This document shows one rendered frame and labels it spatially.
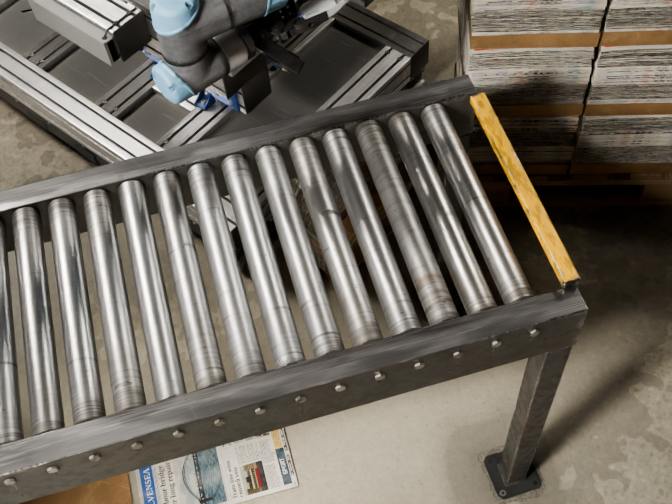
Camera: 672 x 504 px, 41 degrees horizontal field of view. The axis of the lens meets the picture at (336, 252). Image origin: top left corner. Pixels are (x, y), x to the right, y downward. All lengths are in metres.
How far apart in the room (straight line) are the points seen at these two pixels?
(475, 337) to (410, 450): 0.81
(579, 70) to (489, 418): 0.86
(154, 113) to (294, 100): 0.40
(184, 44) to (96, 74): 1.33
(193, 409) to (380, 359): 0.30
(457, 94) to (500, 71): 0.43
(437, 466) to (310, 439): 0.31
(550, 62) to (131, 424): 1.27
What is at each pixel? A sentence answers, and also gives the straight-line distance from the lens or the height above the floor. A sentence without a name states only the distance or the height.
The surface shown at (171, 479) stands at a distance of 2.23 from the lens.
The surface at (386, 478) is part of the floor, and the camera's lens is 2.18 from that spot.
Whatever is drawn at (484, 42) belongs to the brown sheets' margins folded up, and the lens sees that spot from 2.09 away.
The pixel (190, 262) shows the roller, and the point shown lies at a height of 0.80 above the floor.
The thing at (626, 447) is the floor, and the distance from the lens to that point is 2.27.
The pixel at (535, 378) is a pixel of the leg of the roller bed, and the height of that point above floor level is 0.56.
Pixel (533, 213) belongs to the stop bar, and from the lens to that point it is 1.54.
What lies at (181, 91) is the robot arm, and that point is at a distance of 1.49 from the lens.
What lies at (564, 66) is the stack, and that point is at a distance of 2.17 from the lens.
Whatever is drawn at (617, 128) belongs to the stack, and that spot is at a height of 0.33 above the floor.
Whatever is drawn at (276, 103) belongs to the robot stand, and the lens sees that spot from 2.55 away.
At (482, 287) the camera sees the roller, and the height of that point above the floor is 0.80.
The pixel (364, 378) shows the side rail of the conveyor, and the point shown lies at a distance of 1.41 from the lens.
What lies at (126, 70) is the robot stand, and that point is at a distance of 2.74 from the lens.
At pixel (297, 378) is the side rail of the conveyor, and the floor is 0.80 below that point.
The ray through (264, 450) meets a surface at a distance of 2.22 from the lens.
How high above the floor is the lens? 2.06
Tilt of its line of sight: 56 degrees down
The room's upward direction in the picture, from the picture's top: 6 degrees counter-clockwise
